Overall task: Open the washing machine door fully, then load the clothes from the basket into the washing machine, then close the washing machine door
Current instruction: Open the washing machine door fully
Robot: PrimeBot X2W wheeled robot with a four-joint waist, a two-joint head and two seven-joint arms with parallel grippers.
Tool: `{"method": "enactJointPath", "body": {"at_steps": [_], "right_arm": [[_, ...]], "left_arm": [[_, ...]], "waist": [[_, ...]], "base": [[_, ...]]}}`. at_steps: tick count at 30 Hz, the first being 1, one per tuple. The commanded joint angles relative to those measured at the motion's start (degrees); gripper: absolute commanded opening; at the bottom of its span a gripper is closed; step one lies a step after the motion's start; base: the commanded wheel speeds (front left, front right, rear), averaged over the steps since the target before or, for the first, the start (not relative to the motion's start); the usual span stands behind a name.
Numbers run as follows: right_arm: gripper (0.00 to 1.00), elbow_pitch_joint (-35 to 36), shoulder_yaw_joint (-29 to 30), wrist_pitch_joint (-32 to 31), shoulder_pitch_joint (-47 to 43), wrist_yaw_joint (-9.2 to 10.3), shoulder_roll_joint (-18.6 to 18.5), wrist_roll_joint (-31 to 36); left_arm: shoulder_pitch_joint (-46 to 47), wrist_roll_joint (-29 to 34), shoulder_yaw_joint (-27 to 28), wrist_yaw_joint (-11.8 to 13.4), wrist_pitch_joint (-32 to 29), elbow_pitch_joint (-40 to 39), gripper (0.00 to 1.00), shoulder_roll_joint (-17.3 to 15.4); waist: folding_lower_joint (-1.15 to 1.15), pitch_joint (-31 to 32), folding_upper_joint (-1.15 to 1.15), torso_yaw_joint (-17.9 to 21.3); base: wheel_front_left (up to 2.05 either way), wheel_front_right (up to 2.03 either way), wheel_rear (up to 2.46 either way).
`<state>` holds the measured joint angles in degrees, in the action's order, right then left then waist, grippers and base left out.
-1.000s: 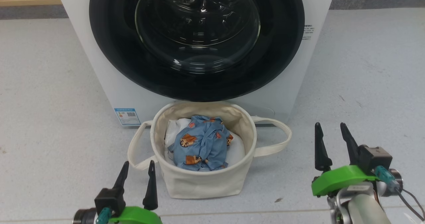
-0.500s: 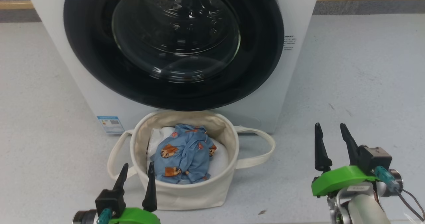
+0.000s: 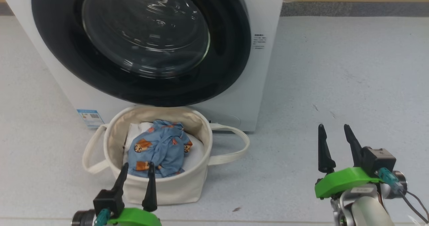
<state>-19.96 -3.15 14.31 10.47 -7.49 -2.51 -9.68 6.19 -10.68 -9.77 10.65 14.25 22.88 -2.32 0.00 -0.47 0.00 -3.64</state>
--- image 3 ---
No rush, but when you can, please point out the white cloth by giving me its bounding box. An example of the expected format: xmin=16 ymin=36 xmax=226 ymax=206
xmin=123 ymin=121 xmax=205 ymax=173

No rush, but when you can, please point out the white front-load washing machine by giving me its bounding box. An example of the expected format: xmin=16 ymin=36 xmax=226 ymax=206
xmin=0 ymin=0 xmax=287 ymax=132

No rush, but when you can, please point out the teal right camera plug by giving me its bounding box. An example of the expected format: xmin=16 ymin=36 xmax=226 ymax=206
xmin=377 ymin=167 xmax=405 ymax=191

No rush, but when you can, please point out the cream canvas laundry basket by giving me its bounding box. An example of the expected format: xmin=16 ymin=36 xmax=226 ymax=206
xmin=82 ymin=106 xmax=250 ymax=206

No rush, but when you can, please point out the teal camera plug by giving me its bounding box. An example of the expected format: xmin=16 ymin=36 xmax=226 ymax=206
xmin=377 ymin=167 xmax=405 ymax=191
xmin=95 ymin=208 xmax=111 ymax=226

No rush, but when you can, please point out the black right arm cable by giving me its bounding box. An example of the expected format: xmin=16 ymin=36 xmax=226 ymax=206
xmin=399 ymin=189 xmax=429 ymax=224

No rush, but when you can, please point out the black round glass washer door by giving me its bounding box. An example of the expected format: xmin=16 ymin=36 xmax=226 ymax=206
xmin=31 ymin=0 xmax=252 ymax=107

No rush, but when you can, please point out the blue energy label sticker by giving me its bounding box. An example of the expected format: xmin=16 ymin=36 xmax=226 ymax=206
xmin=77 ymin=109 xmax=105 ymax=128

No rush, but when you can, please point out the teal left camera plug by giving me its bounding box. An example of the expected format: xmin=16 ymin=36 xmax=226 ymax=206
xmin=95 ymin=208 xmax=111 ymax=226

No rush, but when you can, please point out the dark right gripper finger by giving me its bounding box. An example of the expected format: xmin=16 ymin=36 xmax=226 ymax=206
xmin=344 ymin=124 xmax=365 ymax=169
xmin=317 ymin=123 xmax=336 ymax=174

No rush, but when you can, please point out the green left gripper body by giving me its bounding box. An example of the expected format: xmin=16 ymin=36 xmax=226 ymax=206
xmin=107 ymin=207 xmax=162 ymax=226

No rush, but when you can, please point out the white text label sticker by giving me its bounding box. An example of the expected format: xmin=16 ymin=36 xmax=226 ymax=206
xmin=252 ymin=34 xmax=267 ymax=50

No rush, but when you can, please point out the blue bear-print garment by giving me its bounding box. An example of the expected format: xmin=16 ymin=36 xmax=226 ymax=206
xmin=127 ymin=120 xmax=193 ymax=178

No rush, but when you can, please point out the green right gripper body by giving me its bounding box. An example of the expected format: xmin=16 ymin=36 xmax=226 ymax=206
xmin=315 ymin=167 xmax=383 ymax=199

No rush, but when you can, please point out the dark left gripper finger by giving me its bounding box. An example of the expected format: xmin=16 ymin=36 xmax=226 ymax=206
xmin=142 ymin=162 xmax=158 ymax=212
xmin=112 ymin=162 xmax=129 ymax=195

